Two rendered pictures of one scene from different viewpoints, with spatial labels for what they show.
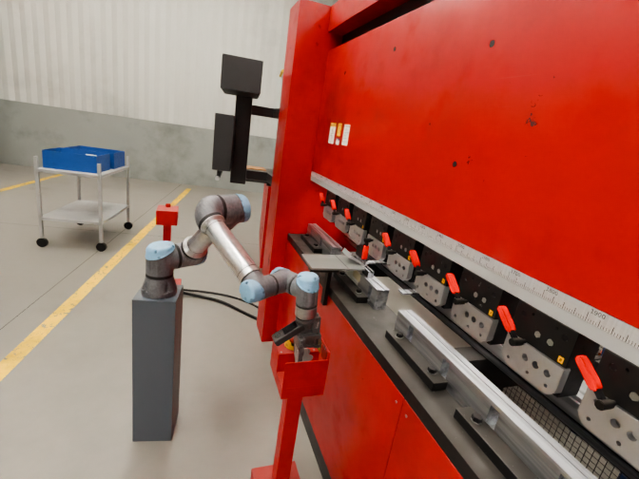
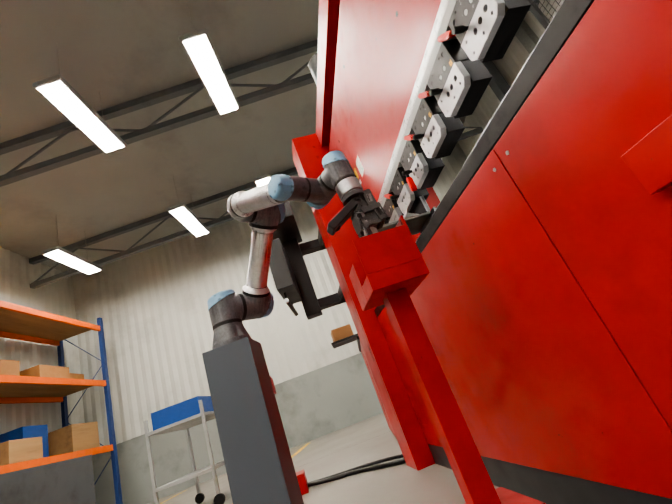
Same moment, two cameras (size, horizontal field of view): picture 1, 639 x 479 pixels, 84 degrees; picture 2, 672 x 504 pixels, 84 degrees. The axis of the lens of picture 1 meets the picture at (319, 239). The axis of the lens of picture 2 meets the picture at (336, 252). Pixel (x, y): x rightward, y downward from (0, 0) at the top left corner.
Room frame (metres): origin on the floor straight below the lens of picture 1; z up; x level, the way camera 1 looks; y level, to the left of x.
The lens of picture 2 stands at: (0.13, -0.04, 0.44)
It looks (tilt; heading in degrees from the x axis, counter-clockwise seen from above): 21 degrees up; 9
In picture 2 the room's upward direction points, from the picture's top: 21 degrees counter-clockwise
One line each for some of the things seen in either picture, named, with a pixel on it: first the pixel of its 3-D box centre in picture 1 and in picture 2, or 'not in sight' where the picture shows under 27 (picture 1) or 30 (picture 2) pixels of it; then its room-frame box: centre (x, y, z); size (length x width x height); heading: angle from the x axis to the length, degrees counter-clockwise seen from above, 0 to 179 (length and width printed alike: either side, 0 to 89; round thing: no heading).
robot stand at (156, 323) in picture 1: (158, 363); (258, 452); (1.47, 0.69, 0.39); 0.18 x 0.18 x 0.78; 12
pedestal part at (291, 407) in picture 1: (286, 434); (435, 390); (1.17, 0.01, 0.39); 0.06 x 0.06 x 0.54; 21
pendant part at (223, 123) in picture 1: (224, 141); (283, 273); (2.59, 0.77, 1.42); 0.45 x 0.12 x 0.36; 14
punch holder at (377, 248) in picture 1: (384, 239); (420, 162); (1.50, -0.28, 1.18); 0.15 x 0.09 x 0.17; 21
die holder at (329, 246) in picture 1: (322, 240); not in sight; (2.17, -0.02, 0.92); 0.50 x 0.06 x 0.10; 21
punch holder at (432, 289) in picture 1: (441, 276); (456, 80); (1.12, -0.42, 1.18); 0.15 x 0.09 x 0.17; 21
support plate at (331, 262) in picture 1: (332, 261); (396, 231); (1.61, -0.08, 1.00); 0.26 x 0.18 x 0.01; 111
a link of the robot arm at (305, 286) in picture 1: (306, 289); (338, 171); (1.11, 0.02, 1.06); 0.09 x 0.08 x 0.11; 52
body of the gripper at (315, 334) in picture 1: (306, 330); (363, 212); (1.12, 0.00, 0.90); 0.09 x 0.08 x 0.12; 111
